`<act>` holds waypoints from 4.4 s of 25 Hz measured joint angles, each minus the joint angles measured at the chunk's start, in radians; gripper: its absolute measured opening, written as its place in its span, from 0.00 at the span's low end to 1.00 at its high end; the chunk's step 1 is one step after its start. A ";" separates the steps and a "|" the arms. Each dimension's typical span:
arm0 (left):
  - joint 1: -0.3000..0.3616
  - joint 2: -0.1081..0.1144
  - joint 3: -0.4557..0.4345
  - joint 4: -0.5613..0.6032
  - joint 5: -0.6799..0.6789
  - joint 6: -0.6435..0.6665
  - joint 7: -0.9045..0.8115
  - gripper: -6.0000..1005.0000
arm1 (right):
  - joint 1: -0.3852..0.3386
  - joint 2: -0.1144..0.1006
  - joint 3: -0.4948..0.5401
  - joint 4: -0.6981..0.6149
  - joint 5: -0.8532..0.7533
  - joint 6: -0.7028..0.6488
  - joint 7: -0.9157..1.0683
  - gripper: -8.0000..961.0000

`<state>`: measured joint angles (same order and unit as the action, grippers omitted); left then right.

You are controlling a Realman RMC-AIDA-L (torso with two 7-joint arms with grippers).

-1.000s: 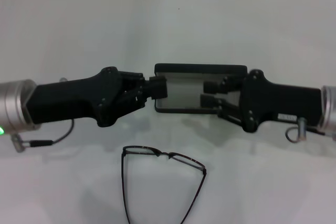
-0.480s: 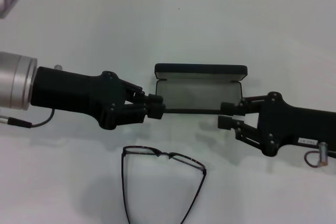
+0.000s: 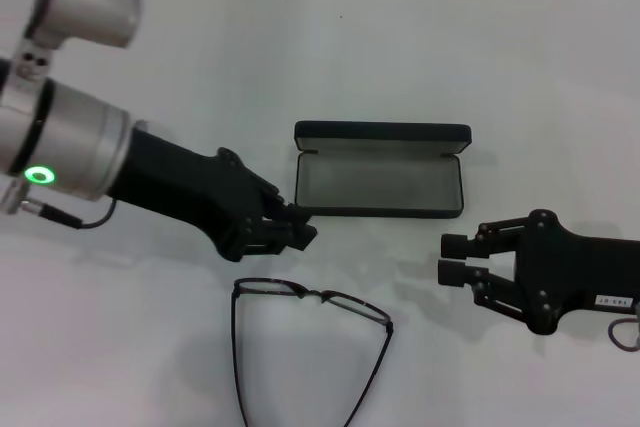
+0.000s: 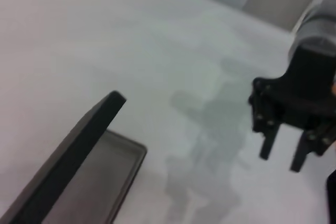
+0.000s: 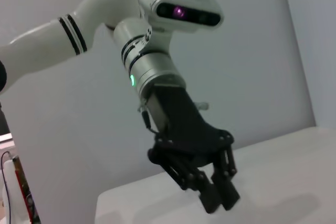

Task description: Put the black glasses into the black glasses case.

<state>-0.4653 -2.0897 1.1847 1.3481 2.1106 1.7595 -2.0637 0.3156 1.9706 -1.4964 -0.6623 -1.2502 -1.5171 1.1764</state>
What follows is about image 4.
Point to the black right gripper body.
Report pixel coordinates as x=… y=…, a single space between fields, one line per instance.
x=307 y=90

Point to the black glasses case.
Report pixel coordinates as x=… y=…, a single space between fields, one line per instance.
x=65 y=155

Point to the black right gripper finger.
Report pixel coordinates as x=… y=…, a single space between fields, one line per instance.
x=302 y=155
x=269 y=142

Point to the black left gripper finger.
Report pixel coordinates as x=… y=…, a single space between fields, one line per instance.
x=333 y=203

